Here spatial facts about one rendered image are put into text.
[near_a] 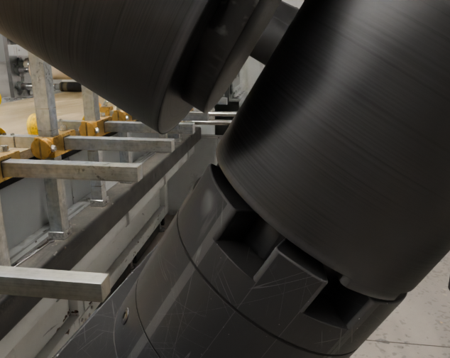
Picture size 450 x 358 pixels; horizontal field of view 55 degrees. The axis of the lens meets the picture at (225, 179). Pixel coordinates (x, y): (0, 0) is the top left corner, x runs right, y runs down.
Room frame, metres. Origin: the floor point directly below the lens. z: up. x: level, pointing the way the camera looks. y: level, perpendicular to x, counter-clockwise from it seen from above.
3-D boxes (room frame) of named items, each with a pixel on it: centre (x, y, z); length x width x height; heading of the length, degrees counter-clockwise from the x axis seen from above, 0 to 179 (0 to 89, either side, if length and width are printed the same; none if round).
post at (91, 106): (1.29, 0.40, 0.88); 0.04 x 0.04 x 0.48; 82
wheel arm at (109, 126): (1.33, 0.34, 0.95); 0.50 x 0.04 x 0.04; 82
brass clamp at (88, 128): (1.32, 0.40, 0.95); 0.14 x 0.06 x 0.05; 172
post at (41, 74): (1.05, 0.43, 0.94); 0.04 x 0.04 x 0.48; 82
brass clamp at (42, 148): (1.07, 0.43, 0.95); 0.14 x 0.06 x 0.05; 172
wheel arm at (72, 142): (1.08, 0.38, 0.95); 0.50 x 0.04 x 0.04; 82
